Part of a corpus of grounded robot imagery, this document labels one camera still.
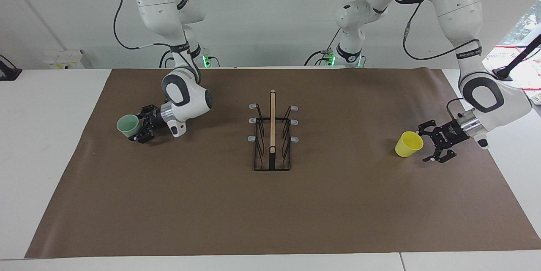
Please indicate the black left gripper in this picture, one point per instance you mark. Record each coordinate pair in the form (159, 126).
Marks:
(451, 133)

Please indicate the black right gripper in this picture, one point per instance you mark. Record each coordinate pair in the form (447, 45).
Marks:
(154, 119)

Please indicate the pale green plastic cup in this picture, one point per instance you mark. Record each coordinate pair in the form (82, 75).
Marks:
(128, 126)

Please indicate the yellow plastic cup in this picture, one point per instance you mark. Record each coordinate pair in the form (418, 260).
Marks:
(408, 146)

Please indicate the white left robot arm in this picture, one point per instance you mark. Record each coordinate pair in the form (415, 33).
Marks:
(456, 4)

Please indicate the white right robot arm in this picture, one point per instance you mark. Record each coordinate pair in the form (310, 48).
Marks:
(186, 97)

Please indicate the brown paper table mat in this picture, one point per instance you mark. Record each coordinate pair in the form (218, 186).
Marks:
(190, 203)

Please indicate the white mesh basket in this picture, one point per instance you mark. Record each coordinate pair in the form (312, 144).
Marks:
(536, 97)

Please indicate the red white patterned sheet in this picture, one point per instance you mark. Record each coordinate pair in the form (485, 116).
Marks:
(528, 78)

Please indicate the black tripod stand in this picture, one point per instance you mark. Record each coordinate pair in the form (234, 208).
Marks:
(517, 57)

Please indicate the small black stand foot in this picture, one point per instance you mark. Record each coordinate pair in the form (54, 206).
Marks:
(8, 73)

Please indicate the white wall socket box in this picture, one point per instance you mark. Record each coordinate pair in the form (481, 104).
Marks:
(67, 58)

